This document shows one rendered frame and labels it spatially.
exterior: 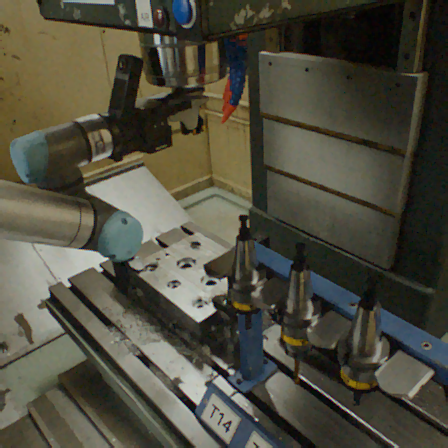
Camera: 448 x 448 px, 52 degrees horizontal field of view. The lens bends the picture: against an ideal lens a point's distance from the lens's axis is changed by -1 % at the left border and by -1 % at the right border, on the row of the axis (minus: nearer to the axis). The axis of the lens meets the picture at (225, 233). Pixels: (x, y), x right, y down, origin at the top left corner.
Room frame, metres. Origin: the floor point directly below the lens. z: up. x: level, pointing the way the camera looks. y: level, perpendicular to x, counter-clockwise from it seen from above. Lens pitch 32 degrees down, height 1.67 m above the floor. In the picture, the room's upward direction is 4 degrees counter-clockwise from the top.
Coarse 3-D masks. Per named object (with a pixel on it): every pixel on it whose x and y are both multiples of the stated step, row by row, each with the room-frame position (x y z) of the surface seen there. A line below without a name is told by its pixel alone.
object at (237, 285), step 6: (228, 270) 0.61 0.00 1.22; (264, 270) 0.60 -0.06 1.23; (228, 276) 0.59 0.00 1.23; (264, 276) 0.58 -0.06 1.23; (228, 282) 0.59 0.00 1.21; (234, 282) 0.58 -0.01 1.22; (240, 282) 0.57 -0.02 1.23; (246, 282) 0.57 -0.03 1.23; (252, 282) 0.57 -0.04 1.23; (258, 282) 0.57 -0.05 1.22; (264, 282) 0.59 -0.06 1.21; (228, 288) 0.59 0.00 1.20; (234, 288) 0.57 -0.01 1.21; (240, 288) 0.57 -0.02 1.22; (246, 288) 0.56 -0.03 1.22; (252, 288) 0.57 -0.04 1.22; (234, 294) 0.57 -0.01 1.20; (240, 294) 0.57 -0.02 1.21; (246, 294) 0.57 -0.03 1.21
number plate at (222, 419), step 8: (216, 400) 0.57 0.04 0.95; (208, 408) 0.57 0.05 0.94; (216, 408) 0.56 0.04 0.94; (224, 408) 0.55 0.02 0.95; (208, 416) 0.56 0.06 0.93; (216, 416) 0.55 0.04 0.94; (224, 416) 0.54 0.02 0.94; (232, 416) 0.54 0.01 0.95; (208, 424) 0.55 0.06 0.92; (216, 424) 0.54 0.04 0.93; (224, 424) 0.53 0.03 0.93; (232, 424) 0.53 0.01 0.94; (216, 432) 0.53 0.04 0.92; (224, 432) 0.52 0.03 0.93; (232, 432) 0.52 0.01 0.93; (224, 440) 0.51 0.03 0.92
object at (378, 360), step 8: (344, 336) 0.44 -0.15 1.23; (384, 336) 0.44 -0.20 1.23; (344, 344) 0.43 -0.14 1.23; (384, 344) 0.42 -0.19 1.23; (344, 352) 0.41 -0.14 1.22; (384, 352) 0.41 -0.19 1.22; (344, 360) 0.42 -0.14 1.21; (352, 360) 0.41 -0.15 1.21; (360, 360) 0.40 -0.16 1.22; (368, 360) 0.40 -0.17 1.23; (376, 360) 0.40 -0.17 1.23; (384, 360) 0.40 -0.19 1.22; (360, 368) 0.40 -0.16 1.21; (368, 368) 0.39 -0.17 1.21; (368, 376) 0.39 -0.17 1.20
